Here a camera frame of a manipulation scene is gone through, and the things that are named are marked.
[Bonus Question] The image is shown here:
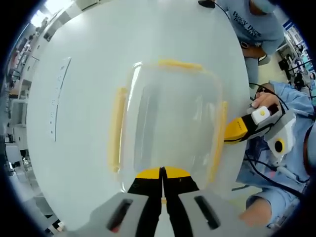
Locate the white worn device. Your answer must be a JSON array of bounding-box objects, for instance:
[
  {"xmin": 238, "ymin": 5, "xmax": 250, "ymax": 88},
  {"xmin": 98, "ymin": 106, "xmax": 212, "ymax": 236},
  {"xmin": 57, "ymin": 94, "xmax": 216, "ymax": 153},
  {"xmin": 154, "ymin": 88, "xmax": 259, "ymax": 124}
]
[{"xmin": 271, "ymin": 159, "xmax": 298, "ymax": 179}]

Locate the clear plastic storage box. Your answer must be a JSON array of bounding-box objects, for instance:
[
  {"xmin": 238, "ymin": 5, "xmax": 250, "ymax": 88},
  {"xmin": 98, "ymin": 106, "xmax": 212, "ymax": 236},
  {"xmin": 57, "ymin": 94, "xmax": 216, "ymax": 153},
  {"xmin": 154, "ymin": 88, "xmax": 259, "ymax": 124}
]
[{"xmin": 120, "ymin": 64, "xmax": 223, "ymax": 191}]

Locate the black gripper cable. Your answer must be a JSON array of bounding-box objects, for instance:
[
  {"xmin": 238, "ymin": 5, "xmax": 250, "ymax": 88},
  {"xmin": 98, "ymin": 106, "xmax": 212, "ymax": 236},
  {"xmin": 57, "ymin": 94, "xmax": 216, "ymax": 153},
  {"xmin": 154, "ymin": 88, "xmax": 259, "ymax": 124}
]
[{"xmin": 248, "ymin": 83, "xmax": 290, "ymax": 112}]

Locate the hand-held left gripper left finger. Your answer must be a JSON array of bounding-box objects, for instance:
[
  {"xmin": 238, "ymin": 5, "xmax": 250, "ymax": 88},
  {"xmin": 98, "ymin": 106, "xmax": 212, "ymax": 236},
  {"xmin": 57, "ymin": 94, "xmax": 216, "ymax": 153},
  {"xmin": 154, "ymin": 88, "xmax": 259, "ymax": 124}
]
[{"xmin": 65, "ymin": 166, "xmax": 164, "ymax": 237}]

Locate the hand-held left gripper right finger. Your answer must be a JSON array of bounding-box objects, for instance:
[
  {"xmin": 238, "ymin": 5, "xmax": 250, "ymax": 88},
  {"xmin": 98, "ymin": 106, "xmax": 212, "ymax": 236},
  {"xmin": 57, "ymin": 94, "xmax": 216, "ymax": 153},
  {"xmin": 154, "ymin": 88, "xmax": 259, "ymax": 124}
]
[{"xmin": 160, "ymin": 165, "xmax": 269, "ymax": 237}]

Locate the clear container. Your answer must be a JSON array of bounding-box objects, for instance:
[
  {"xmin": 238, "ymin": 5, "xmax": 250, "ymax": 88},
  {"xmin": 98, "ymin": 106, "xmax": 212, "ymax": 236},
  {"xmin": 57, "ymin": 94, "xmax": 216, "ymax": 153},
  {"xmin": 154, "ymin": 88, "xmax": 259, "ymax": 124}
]
[{"xmin": 106, "ymin": 58, "xmax": 229, "ymax": 191}]

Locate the black worn device cable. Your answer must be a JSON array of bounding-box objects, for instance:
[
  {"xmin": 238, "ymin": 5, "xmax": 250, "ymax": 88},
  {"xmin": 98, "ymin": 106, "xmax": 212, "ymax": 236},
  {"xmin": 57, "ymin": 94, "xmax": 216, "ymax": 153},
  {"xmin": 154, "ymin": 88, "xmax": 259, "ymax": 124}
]
[{"xmin": 245, "ymin": 152, "xmax": 306, "ymax": 198}]

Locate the white built-in power strip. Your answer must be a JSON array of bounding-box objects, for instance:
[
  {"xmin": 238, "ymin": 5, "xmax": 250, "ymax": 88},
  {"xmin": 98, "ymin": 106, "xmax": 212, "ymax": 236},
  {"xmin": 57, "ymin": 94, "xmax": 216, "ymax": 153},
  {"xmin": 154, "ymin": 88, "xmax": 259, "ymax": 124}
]
[{"xmin": 46, "ymin": 57, "xmax": 72, "ymax": 142}]

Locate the black device with cable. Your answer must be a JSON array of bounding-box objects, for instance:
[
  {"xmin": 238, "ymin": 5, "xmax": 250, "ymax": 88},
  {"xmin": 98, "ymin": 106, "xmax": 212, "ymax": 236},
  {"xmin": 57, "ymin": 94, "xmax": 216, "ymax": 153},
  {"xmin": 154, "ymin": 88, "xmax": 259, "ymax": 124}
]
[{"xmin": 198, "ymin": 0, "xmax": 239, "ymax": 22}]

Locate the person's right hand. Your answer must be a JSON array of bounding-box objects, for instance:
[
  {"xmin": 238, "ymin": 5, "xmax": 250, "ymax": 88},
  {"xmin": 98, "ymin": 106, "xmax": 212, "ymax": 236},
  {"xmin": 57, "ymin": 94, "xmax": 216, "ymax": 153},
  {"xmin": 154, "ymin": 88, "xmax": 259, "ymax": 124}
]
[{"xmin": 251, "ymin": 92, "xmax": 281, "ymax": 109}]

